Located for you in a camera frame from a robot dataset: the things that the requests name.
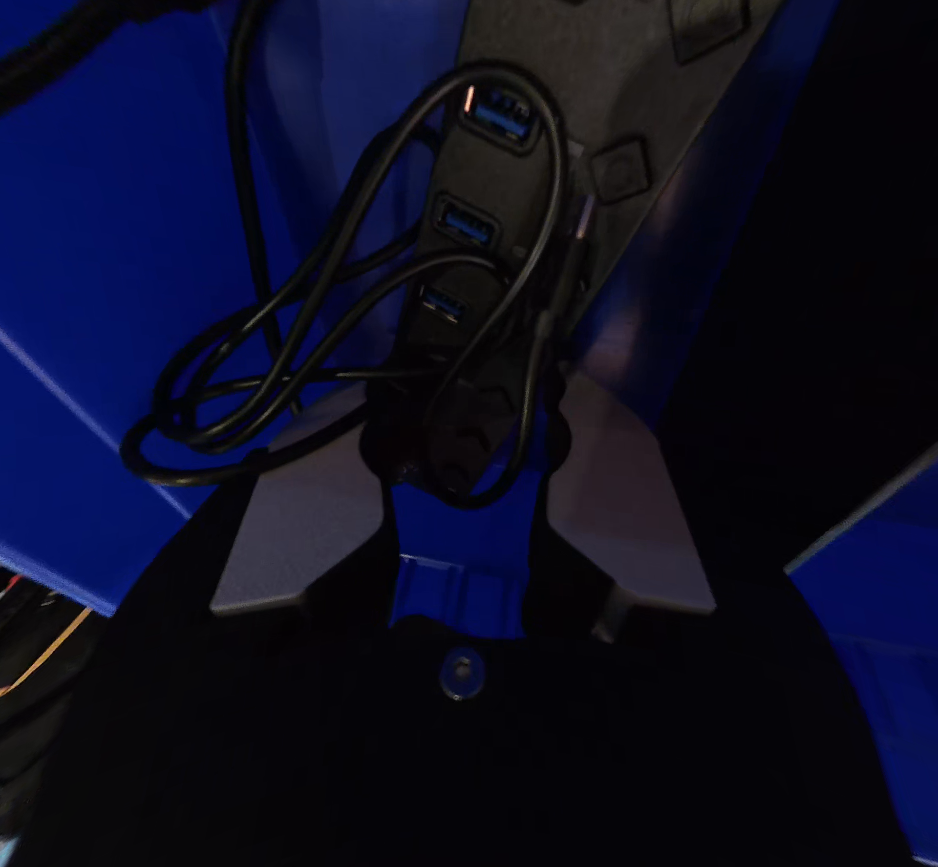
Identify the thin black USB cable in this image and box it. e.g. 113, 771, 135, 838
119, 61, 591, 510

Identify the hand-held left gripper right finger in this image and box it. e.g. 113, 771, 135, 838
542, 371, 717, 615

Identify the black multi-port USB hub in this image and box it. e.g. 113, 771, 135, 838
392, 0, 823, 509

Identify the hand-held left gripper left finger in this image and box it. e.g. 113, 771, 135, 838
210, 387, 403, 616

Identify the blue plastic bin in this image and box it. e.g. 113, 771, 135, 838
0, 0, 938, 867

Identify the black bin divider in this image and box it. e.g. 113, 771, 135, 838
656, 0, 938, 575

